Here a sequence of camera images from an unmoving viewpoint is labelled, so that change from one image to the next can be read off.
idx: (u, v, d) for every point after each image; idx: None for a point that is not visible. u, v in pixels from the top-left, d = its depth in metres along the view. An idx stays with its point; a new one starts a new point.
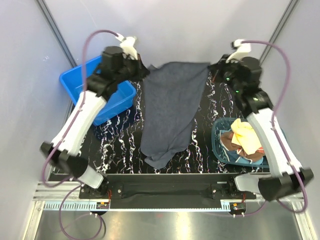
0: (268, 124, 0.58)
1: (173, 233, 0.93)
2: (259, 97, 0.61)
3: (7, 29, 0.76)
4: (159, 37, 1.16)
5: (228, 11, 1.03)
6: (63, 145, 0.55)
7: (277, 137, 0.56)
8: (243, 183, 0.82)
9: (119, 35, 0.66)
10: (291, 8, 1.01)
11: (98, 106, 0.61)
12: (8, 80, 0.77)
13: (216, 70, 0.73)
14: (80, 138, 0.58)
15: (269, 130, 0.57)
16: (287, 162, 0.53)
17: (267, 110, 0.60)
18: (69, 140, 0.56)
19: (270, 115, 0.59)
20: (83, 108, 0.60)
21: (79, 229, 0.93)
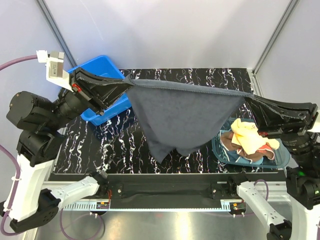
0: (317, 220, 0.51)
1: (173, 233, 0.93)
2: None
3: (6, 30, 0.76)
4: (158, 37, 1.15)
5: (228, 9, 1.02)
6: (13, 213, 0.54)
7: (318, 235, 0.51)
8: (243, 194, 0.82)
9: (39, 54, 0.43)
10: (292, 8, 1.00)
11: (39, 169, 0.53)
12: (7, 80, 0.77)
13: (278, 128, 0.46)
14: (35, 198, 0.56)
15: (314, 225, 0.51)
16: None
17: None
18: (16, 210, 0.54)
19: None
20: (21, 177, 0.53)
21: (79, 228, 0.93)
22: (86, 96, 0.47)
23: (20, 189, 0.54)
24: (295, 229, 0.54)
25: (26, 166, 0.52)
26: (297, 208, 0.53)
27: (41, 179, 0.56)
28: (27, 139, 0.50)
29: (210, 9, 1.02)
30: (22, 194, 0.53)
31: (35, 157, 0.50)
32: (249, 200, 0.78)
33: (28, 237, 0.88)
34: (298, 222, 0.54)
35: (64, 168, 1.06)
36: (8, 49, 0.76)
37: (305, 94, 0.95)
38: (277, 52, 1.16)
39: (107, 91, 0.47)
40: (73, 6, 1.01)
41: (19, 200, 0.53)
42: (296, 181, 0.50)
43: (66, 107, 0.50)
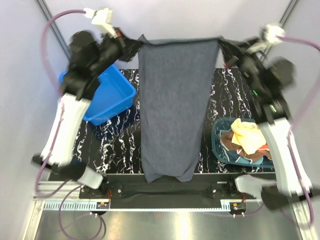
0: (283, 139, 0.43)
1: (173, 233, 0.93)
2: (275, 105, 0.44)
3: (7, 30, 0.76)
4: (158, 38, 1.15)
5: (228, 10, 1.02)
6: (53, 158, 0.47)
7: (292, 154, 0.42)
8: (243, 186, 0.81)
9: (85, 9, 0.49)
10: (292, 8, 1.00)
11: (80, 111, 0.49)
12: (9, 80, 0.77)
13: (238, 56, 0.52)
14: (72, 143, 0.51)
15: (284, 146, 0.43)
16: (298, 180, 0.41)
17: (282, 122, 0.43)
18: (58, 152, 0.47)
19: (287, 130, 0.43)
20: (65, 116, 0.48)
21: (79, 229, 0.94)
22: (122, 41, 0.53)
23: (62, 130, 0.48)
24: (275, 164, 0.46)
25: (72, 102, 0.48)
26: (267, 139, 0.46)
27: (79, 124, 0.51)
28: (72, 81, 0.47)
29: (210, 10, 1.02)
30: (65, 134, 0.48)
31: (83, 92, 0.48)
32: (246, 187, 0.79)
33: (28, 237, 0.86)
34: (275, 157, 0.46)
35: None
36: (9, 50, 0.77)
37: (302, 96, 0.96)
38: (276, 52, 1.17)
39: (132, 44, 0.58)
40: (73, 7, 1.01)
41: (62, 141, 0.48)
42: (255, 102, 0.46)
43: (106, 53, 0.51)
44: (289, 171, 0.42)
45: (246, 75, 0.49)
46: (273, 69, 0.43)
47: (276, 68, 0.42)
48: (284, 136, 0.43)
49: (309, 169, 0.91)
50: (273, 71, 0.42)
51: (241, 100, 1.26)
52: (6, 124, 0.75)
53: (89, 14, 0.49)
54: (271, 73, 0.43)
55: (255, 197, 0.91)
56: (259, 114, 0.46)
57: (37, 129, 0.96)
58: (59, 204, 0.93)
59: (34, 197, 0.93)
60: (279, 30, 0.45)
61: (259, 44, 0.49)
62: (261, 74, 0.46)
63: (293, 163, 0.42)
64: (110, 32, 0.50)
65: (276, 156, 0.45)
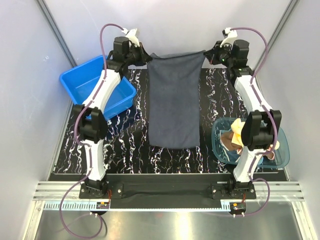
0: (247, 83, 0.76)
1: (173, 233, 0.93)
2: (243, 69, 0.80)
3: (7, 29, 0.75)
4: (158, 38, 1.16)
5: (228, 10, 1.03)
6: (93, 103, 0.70)
7: (253, 91, 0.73)
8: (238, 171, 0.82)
9: (124, 29, 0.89)
10: (291, 8, 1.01)
11: (115, 80, 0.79)
12: (8, 80, 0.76)
13: (213, 55, 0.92)
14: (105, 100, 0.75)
15: (248, 86, 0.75)
16: (259, 103, 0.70)
17: (247, 76, 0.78)
18: (97, 101, 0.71)
19: (249, 79, 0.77)
20: (106, 79, 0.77)
21: (78, 229, 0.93)
22: (142, 49, 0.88)
23: (102, 89, 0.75)
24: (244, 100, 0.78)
25: (111, 75, 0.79)
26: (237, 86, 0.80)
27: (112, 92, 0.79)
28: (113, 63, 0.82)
29: (210, 10, 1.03)
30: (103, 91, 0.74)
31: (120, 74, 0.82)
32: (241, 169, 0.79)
33: (28, 237, 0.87)
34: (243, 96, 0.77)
35: (64, 168, 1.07)
36: (9, 50, 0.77)
37: (302, 96, 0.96)
38: (276, 52, 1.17)
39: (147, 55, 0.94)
40: (73, 6, 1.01)
41: (100, 93, 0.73)
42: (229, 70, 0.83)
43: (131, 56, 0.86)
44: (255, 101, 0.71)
45: (223, 61, 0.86)
46: (235, 43, 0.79)
47: (237, 42, 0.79)
48: (250, 80, 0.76)
49: (309, 169, 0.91)
50: (236, 43, 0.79)
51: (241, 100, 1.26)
52: (7, 124, 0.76)
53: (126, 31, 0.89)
54: (236, 45, 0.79)
55: (255, 197, 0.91)
56: (235, 75, 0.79)
57: (37, 128, 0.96)
58: (59, 204, 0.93)
59: (34, 197, 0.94)
60: (234, 32, 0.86)
61: (224, 40, 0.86)
62: (233, 51, 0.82)
63: (257, 96, 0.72)
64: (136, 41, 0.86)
65: (243, 94, 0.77)
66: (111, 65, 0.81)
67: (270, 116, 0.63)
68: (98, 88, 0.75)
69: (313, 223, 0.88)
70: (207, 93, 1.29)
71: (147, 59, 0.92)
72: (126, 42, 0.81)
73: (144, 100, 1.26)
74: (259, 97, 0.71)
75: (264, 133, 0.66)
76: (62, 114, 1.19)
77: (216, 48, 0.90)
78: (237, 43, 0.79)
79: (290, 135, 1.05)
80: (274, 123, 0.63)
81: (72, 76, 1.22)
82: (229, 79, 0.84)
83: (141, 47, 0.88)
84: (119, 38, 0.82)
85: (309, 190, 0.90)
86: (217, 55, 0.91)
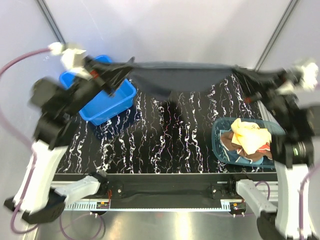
0: (296, 184, 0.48)
1: (173, 233, 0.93)
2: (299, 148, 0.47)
3: (6, 29, 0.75)
4: (157, 38, 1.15)
5: (228, 10, 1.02)
6: (24, 206, 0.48)
7: (300, 202, 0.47)
8: (241, 189, 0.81)
9: (50, 45, 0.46)
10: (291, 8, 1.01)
11: (54, 157, 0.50)
12: (8, 80, 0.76)
13: (252, 90, 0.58)
14: (43, 191, 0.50)
15: (295, 191, 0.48)
16: (299, 228, 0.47)
17: (301, 167, 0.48)
18: (28, 201, 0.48)
19: (303, 175, 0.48)
20: (36, 164, 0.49)
21: (79, 229, 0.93)
22: (98, 80, 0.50)
23: (33, 179, 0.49)
24: (281, 199, 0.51)
25: (42, 153, 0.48)
26: (280, 172, 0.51)
27: (54, 170, 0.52)
28: (47, 126, 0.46)
29: (210, 10, 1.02)
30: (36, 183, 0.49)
31: (56, 141, 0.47)
32: (245, 195, 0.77)
33: None
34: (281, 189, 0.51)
35: (64, 168, 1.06)
36: (9, 50, 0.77)
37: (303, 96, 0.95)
38: (276, 52, 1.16)
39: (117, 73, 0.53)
40: (73, 6, 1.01)
41: (31, 190, 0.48)
42: (277, 140, 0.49)
43: (80, 93, 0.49)
44: (293, 216, 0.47)
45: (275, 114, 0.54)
46: (310, 116, 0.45)
47: (313, 118, 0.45)
48: (301, 183, 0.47)
49: None
50: (309, 120, 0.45)
51: (241, 100, 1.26)
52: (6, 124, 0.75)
53: (56, 50, 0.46)
54: (305, 119, 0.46)
55: None
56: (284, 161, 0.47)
57: None
58: None
59: None
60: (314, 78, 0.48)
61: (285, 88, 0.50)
62: (297, 113, 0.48)
63: (300, 216, 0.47)
64: (83, 75, 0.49)
65: (283, 189, 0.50)
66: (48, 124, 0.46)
67: None
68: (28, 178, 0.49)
69: (313, 222, 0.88)
70: (207, 93, 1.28)
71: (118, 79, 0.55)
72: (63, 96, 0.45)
73: (143, 100, 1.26)
74: (302, 219, 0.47)
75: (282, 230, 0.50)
76: None
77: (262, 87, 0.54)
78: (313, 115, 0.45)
79: None
80: None
81: None
82: (271, 148, 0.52)
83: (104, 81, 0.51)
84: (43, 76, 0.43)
85: (309, 190, 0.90)
86: (264, 98, 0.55)
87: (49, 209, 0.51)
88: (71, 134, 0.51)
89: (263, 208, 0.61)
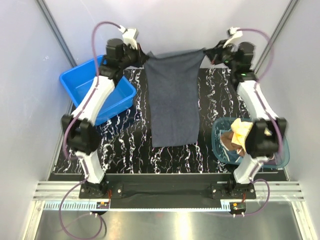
0: (251, 88, 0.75)
1: (172, 233, 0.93)
2: (246, 73, 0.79)
3: (7, 30, 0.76)
4: (158, 38, 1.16)
5: (228, 11, 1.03)
6: (83, 114, 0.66)
7: (257, 96, 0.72)
8: (239, 172, 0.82)
9: (121, 26, 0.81)
10: (291, 8, 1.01)
11: (110, 86, 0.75)
12: (9, 80, 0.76)
13: (215, 54, 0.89)
14: (97, 109, 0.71)
15: (252, 91, 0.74)
16: (264, 110, 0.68)
17: (251, 81, 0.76)
18: (88, 110, 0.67)
19: (253, 84, 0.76)
20: (98, 87, 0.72)
21: (78, 229, 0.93)
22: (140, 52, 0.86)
23: (95, 95, 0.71)
24: (249, 107, 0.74)
25: (105, 82, 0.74)
26: (240, 91, 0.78)
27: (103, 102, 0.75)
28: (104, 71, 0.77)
29: (210, 11, 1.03)
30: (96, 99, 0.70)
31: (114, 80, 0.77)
32: (241, 173, 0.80)
33: (28, 237, 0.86)
34: (248, 103, 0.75)
35: (64, 168, 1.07)
36: (9, 50, 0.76)
37: (302, 97, 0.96)
38: (276, 52, 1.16)
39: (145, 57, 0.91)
40: (74, 6, 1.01)
41: (92, 103, 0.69)
42: (239, 77, 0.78)
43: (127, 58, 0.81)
44: (259, 109, 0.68)
45: (226, 62, 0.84)
46: (241, 47, 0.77)
47: (242, 47, 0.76)
48: (254, 86, 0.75)
49: (309, 169, 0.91)
50: (240, 47, 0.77)
51: (241, 100, 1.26)
52: (7, 123, 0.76)
53: (123, 29, 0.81)
54: (240, 50, 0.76)
55: (255, 197, 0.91)
56: (238, 80, 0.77)
57: (37, 128, 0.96)
58: (59, 204, 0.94)
59: (34, 197, 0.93)
60: (239, 32, 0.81)
61: (228, 40, 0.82)
62: (237, 54, 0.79)
63: (261, 102, 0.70)
64: (134, 44, 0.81)
65: (247, 99, 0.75)
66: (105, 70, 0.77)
67: (275, 124, 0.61)
68: (89, 96, 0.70)
69: (313, 222, 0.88)
70: (207, 93, 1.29)
71: (143, 60, 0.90)
72: (119, 46, 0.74)
73: (144, 100, 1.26)
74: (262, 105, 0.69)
75: (268, 142, 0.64)
76: (62, 114, 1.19)
77: (219, 49, 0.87)
78: (242, 48, 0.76)
79: (291, 135, 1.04)
80: (278, 131, 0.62)
81: (72, 76, 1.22)
82: (231, 83, 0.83)
83: (138, 50, 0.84)
84: (110, 41, 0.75)
85: (309, 190, 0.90)
86: (219, 55, 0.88)
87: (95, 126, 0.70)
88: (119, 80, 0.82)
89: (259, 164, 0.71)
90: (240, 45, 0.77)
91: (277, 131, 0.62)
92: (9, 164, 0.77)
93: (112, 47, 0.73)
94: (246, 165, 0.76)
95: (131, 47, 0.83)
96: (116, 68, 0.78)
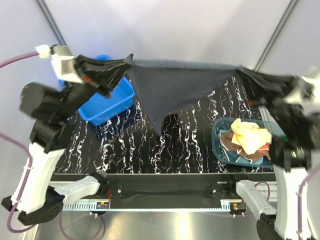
0: (295, 187, 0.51)
1: (172, 233, 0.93)
2: (297, 150, 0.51)
3: (7, 32, 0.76)
4: (158, 38, 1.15)
5: (228, 11, 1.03)
6: (22, 205, 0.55)
7: (299, 204, 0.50)
8: (241, 191, 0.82)
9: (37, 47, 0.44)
10: (290, 10, 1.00)
11: (49, 160, 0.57)
12: None
13: (262, 96, 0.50)
14: (39, 191, 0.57)
15: (293, 193, 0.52)
16: (297, 230, 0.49)
17: (300, 170, 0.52)
18: (25, 200, 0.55)
19: (301, 178, 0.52)
20: (33, 166, 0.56)
21: (79, 229, 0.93)
22: (94, 84, 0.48)
23: (31, 178, 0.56)
24: (281, 205, 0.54)
25: (40, 157, 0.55)
26: (279, 174, 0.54)
27: (50, 172, 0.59)
28: (42, 128, 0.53)
29: (209, 11, 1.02)
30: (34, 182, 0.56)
31: (50, 144, 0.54)
32: (246, 197, 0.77)
33: (28, 237, 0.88)
34: (281, 184, 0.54)
35: (64, 168, 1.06)
36: (9, 51, 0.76)
37: None
38: (276, 52, 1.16)
39: (112, 75, 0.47)
40: (73, 7, 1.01)
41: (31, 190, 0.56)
42: (276, 145, 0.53)
43: (74, 95, 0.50)
44: (292, 220, 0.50)
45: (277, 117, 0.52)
46: (313, 131, 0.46)
47: (315, 133, 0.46)
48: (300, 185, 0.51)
49: None
50: (312, 135, 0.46)
51: (241, 100, 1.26)
52: None
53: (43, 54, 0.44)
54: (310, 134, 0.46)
55: None
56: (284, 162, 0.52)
57: None
58: None
59: None
60: None
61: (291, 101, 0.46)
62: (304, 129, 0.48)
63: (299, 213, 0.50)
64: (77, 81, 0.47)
65: (283, 197, 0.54)
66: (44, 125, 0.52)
67: None
68: (24, 180, 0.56)
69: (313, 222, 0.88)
70: None
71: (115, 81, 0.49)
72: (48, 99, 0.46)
73: None
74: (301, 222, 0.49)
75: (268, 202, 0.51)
76: None
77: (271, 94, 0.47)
78: (313, 138, 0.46)
79: None
80: None
81: None
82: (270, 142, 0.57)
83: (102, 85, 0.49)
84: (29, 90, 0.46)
85: (309, 190, 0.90)
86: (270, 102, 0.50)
87: (47, 207, 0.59)
88: (69, 135, 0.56)
89: (263, 212, 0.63)
90: (312, 125, 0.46)
91: None
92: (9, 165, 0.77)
93: (38, 83, 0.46)
94: (263, 201, 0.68)
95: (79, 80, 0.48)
96: (57, 126, 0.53)
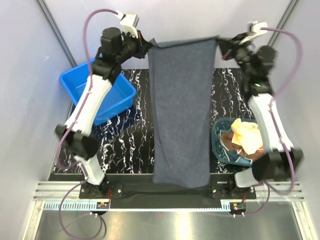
0: (266, 107, 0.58)
1: (172, 233, 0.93)
2: (261, 84, 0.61)
3: (7, 31, 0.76)
4: (157, 38, 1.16)
5: (228, 11, 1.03)
6: (77, 126, 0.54)
7: (272, 119, 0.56)
8: (241, 180, 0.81)
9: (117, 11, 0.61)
10: (290, 10, 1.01)
11: (104, 89, 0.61)
12: (8, 80, 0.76)
13: (229, 48, 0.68)
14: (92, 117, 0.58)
15: (267, 112, 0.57)
16: (279, 139, 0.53)
17: (266, 96, 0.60)
18: (81, 121, 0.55)
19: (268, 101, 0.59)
20: (92, 91, 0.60)
21: (79, 228, 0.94)
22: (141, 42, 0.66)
23: (88, 102, 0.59)
24: (261, 129, 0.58)
25: (99, 83, 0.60)
26: (252, 107, 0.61)
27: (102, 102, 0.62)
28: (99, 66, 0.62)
29: (209, 10, 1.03)
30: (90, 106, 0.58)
31: (109, 78, 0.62)
32: (244, 177, 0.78)
33: (28, 237, 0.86)
34: (257, 115, 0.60)
35: (64, 168, 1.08)
36: (10, 50, 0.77)
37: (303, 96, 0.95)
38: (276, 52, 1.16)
39: (144, 43, 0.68)
40: (73, 6, 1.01)
41: (85, 112, 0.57)
42: (245, 83, 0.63)
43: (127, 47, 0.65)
44: (271, 132, 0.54)
45: (241, 63, 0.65)
46: (260, 55, 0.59)
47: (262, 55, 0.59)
48: (269, 103, 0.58)
49: (310, 170, 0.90)
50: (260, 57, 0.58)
51: (241, 100, 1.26)
52: (7, 123, 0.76)
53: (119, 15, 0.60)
54: (258, 60, 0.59)
55: (255, 197, 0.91)
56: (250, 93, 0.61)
57: (37, 129, 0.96)
58: (59, 204, 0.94)
59: (34, 197, 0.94)
60: (264, 29, 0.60)
61: (246, 38, 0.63)
62: (254, 60, 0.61)
63: (277, 127, 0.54)
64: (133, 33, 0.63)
65: (260, 121, 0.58)
66: (100, 66, 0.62)
67: (289, 157, 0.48)
68: (81, 105, 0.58)
69: (313, 222, 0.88)
70: None
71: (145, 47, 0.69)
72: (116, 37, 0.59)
73: (144, 100, 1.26)
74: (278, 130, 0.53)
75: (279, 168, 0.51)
76: (61, 115, 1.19)
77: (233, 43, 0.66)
78: (261, 56, 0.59)
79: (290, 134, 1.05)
80: (292, 163, 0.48)
81: (72, 75, 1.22)
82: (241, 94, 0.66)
83: (139, 40, 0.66)
84: (105, 31, 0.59)
85: (309, 189, 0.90)
86: (233, 52, 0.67)
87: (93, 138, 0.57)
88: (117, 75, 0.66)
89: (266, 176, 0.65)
90: (260, 51, 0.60)
91: (291, 166, 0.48)
92: (9, 164, 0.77)
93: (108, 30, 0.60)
94: None
95: (130, 36, 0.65)
96: (113, 63, 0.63)
